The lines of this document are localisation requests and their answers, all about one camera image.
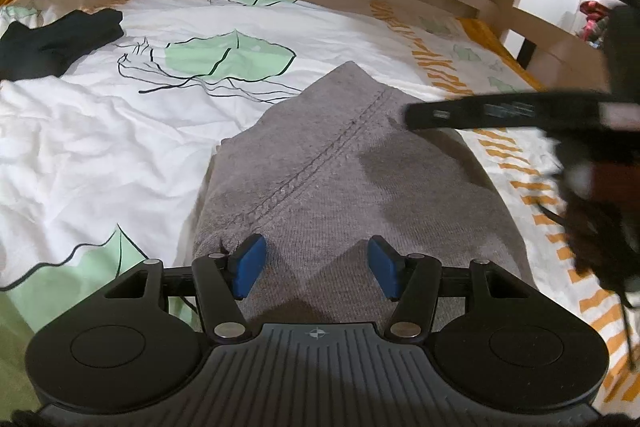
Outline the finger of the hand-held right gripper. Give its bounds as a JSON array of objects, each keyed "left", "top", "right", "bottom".
[{"left": 404, "top": 89, "right": 608, "bottom": 134}]

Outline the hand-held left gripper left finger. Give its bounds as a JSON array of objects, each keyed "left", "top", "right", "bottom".
[{"left": 102, "top": 233, "right": 268, "bottom": 343}]

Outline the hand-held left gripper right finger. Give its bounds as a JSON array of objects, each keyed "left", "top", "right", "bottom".
[{"left": 366, "top": 234, "right": 533, "bottom": 344}]

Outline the grey knit sweater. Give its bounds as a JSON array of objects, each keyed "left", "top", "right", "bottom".
[{"left": 192, "top": 61, "right": 538, "bottom": 329}]

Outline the colourful cloth bundle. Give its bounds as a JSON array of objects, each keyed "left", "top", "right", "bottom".
[{"left": 579, "top": 0, "right": 612, "bottom": 44}]

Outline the white duvet with green print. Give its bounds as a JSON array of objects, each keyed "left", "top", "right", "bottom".
[{"left": 0, "top": 0, "right": 640, "bottom": 408}]

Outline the black cloth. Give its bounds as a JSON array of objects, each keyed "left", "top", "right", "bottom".
[{"left": 0, "top": 8, "right": 124, "bottom": 82}]

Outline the black cable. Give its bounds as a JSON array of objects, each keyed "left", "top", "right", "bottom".
[{"left": 536, "top": 203, "right": 640, "bottom": 370}]

